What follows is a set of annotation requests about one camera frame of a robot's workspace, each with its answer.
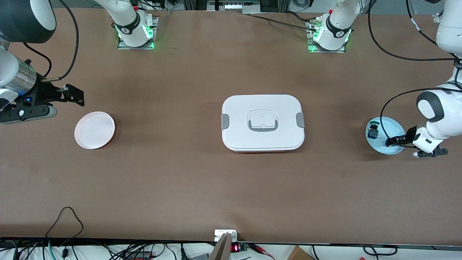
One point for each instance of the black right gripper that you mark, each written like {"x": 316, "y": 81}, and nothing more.
{"x": 43, "y": 94}

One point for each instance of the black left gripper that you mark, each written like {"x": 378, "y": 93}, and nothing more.
{"x": 401, "y": 139}

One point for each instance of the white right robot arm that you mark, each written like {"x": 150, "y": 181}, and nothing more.
{"x": 130, "y": 30}

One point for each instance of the light blue round plate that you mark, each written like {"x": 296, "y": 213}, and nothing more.
{"x": 386, "y": 124}

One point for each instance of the small blue black component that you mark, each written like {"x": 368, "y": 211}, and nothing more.
{"x": 372, "y": 133}

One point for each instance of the pink round plate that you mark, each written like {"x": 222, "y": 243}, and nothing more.
{"x": 94, "y": 130}

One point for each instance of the white lunch box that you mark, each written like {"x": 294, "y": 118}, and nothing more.
{"x": 263, "y": 141}

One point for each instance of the brown cardboard box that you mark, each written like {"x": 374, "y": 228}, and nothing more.
{"x": 299, "y": 254}

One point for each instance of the black power strip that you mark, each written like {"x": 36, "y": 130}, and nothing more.
{"x": 139, "y": 257}

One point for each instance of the red clip leads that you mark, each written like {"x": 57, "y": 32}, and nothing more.
{"x": 258, "y": 248}

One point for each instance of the white power strip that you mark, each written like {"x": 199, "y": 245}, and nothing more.
{"x": 242, "y": 6}

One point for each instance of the black plug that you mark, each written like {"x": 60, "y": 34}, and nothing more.
{"x": 184, "y": 252}

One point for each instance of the red digit display board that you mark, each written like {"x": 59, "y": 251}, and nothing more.
{"x": 235, "y": 248}

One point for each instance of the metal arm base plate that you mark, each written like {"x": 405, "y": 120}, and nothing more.
{"x": 325, "y": 51}
{"x": 124, "y": 47}

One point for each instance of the white mount block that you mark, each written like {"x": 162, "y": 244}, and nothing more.
{"x": 220, "y": 234}

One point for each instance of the grey camera beam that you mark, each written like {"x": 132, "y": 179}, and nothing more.
{"x": 221, "y": 251}

